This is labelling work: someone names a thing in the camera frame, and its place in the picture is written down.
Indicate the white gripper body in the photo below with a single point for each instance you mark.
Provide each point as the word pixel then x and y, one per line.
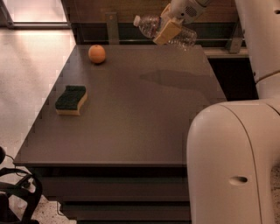
pixel 184 10

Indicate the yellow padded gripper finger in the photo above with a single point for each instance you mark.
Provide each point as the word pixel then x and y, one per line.
pixel 169 31
pixel 165 15

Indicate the clear plastic water bottle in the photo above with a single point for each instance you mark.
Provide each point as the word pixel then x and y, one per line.
pixel 150 25

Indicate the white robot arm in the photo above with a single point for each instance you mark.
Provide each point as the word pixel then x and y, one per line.
pixel 233 146

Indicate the orange fruit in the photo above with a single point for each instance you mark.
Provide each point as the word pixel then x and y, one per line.
pixel 96 54

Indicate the green and yellow sponge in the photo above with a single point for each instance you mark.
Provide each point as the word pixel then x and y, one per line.
pixel 71 101

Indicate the grey drawer cabinet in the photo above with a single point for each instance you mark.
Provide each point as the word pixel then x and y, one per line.
pixel 123 159

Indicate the left metal bracket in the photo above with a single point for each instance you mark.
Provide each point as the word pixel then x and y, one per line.
pixel 112 28

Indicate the metal bracket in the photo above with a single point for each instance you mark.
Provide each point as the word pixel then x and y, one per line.
pixel 112 28
pixel 235 43

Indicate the right metal bracket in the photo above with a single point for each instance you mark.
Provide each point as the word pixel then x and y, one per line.
pixel 235 43

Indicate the black strap bag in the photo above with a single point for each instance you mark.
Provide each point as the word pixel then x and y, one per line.
pixel 31 198

